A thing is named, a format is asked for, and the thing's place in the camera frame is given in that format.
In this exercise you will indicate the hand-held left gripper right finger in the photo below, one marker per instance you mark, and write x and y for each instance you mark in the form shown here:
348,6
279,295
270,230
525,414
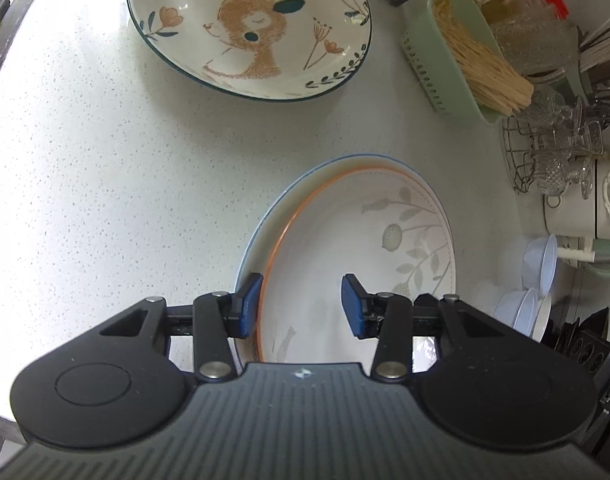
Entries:
352,310

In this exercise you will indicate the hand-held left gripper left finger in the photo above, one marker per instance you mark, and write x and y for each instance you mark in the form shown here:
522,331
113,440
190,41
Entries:
250,306

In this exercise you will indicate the orange rim leaf print plate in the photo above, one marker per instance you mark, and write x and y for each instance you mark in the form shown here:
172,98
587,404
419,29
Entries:
345,240

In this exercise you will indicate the white plastic bowl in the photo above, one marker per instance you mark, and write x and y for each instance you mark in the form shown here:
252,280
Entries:
542,262
517,312
544,317

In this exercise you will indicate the deer print ceramic plate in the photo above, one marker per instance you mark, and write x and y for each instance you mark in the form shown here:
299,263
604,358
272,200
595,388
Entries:
250,25

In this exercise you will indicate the pale green electric kettle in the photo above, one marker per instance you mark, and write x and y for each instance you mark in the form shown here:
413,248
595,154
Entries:
607,260

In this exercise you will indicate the blue rim white plate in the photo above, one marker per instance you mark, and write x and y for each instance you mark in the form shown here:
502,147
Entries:
272,220

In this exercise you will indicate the cream electric cooking pot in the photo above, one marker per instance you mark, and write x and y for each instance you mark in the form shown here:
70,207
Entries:
570,220

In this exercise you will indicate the cluster of small glass cups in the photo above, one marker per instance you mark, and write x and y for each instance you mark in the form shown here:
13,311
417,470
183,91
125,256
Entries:
565,150

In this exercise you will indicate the pale green plastic basket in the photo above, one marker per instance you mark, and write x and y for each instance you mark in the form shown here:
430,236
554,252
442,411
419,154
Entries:
420,70

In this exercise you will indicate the bundle of dried noodles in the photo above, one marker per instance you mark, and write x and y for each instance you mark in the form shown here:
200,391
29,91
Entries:
485,75

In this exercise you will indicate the green utensil holder with chopsticks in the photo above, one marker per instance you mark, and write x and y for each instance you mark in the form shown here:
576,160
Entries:
597,55

